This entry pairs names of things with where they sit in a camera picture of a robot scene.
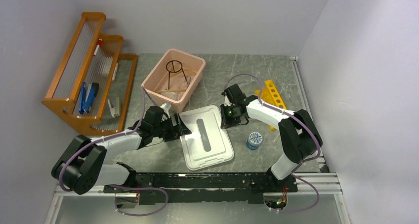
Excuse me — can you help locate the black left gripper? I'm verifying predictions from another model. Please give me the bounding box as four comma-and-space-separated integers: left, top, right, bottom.
152, 112, 191, 141

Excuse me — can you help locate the white metal tray lid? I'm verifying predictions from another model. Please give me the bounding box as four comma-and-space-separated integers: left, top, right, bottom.
180, 105, 234, 171

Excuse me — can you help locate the small white plastic bag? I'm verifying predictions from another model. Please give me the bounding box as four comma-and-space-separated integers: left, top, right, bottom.
159, 85, 187, 100

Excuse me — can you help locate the tan rubber tubing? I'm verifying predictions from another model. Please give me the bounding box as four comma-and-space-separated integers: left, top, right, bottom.
155, 69, 197, 93

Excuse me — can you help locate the black wire ring tripod stand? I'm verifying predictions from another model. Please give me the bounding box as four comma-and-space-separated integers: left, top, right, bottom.
166, 60, 188, 89

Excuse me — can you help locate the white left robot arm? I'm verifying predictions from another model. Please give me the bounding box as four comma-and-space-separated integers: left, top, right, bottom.
51, 106, 192, 195

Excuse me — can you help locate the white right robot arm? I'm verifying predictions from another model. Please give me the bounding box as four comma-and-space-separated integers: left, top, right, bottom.
220, 84, 323, 191

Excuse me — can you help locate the blue patterned round tin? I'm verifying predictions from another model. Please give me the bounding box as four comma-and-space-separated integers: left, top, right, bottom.
246, 132, 263, 150

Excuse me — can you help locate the yellow test tube rack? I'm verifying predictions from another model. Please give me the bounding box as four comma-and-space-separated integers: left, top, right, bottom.
257, 80, 288, 130

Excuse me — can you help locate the pink plastic bin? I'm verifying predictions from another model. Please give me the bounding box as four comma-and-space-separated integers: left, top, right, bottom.
141, 48, 206, 112

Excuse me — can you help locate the wooden drying rack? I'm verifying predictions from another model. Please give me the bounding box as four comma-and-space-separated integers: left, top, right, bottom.
42, 12, 138, 136

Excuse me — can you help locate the blue stapler tool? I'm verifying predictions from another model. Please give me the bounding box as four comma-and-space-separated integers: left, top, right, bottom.
78, 82, 99, 115

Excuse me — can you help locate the red and white marker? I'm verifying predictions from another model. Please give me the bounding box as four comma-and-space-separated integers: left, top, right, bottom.
93, 39, 103, 56

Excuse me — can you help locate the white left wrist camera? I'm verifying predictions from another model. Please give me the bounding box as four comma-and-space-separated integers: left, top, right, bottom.
160, 103, 171, 117

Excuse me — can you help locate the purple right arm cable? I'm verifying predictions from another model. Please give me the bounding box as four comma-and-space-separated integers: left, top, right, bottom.
224, 74, 323, 214

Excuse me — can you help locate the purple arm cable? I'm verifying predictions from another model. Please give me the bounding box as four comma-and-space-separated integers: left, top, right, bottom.
224, 74, 323, 214
57, 86, 169, 217

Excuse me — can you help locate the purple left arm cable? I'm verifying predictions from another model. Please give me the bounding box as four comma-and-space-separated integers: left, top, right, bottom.
57, 86, 169, 217

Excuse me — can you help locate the aluminium frame rail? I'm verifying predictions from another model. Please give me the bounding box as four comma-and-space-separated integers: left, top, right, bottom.
44, 173, 352, 224

